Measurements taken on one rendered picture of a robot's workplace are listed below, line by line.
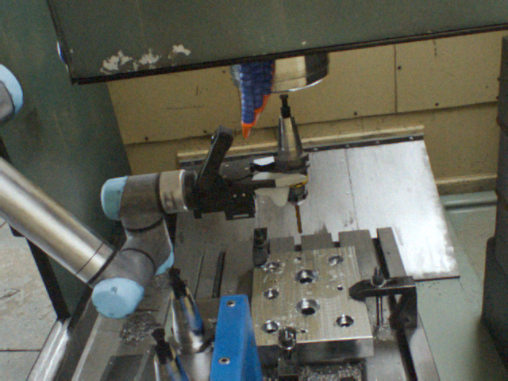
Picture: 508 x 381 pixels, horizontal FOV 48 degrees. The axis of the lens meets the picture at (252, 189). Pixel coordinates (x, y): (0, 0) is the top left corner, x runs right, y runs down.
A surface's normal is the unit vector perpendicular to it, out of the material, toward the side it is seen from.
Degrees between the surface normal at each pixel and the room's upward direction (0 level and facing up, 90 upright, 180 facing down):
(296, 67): 90
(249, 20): 90
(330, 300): 0
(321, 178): 24
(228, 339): 0
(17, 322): 0
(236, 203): 90
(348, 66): 90
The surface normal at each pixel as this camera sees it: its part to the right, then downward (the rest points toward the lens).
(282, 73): 0.04, 0.47
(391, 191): -0.15, -0.59
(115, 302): -0.18, 0.50
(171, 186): -0.13, -0.20
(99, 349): 0.16, -0.86
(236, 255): -0.15, -0.87
